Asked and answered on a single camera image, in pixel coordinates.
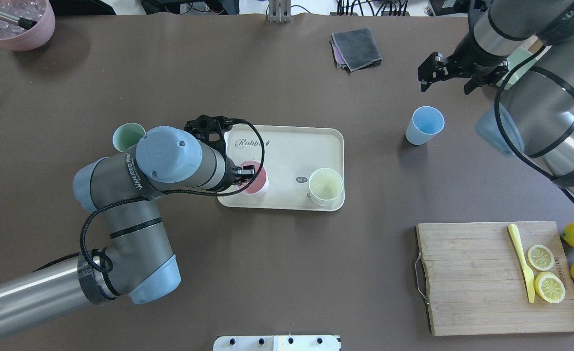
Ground grey folded cloth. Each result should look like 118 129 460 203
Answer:
331 27 383 72

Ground wooden cutting board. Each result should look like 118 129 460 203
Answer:
416 221 574 337

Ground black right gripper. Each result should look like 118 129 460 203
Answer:
417 32 508 95

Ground metal muddler stick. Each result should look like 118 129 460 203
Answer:
0 10 38 30

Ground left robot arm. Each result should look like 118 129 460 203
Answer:
0 115 261 339

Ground pink cup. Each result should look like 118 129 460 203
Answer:
238 160 269 195

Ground yellow plastic knife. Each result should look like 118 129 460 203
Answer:
507 223 536 304

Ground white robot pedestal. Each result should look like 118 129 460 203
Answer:
213 334 342 351

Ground cream yellow cup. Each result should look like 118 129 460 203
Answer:
308 168 344 206

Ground pink bowl with ice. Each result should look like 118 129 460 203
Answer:
0 0 56 51

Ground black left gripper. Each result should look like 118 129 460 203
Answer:
184 114 256 192

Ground green cup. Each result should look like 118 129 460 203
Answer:
112 122 146 153

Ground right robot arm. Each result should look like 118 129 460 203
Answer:
418 0 574 197

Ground blue cup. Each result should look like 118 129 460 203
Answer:
405 106 445 146

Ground cream rabbit tray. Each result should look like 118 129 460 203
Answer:
218 125 345 212

